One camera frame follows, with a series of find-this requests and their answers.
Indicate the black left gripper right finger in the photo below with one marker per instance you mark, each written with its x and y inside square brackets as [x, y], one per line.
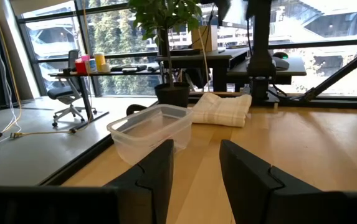
[253, 193]

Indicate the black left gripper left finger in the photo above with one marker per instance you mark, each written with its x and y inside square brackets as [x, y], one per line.
[153, 186]

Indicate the clear plastic tupperware container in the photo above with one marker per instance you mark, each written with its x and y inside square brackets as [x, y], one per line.
[140, 137]

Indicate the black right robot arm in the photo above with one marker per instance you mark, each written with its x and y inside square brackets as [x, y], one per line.
[260, 46]

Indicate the folded plaid cloth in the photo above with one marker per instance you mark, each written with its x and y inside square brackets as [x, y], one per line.
[218, 109]

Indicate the black plant pot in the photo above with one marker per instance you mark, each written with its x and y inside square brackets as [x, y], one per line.
[172, 95]

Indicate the white cup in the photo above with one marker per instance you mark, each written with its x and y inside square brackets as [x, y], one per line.
[105, 68]

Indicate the grey office chair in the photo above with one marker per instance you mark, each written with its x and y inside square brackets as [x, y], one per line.
[63, 91]

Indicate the long black table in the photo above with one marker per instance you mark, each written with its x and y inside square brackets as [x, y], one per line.
[84, 74]

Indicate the black desk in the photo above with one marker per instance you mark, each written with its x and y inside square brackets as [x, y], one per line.
[293, 67]

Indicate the black computer mouse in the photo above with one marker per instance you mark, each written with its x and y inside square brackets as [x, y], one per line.
[280, 62]

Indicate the white tub blue label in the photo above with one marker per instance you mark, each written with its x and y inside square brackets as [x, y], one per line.
[92, 66]

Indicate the yellow canister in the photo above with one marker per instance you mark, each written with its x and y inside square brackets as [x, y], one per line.
[99, 60]

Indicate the red box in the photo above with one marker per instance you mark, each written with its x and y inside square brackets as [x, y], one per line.
[80, 68]

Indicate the pink box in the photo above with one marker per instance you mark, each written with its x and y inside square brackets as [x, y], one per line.
[85, 58]

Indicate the cardboard box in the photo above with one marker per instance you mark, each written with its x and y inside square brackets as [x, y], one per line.
[204, 37]

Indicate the green leafy plant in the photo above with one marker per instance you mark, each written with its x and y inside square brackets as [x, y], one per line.
[165, 15]

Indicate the black floor rail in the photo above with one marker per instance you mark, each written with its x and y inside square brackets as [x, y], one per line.
[89, 122]

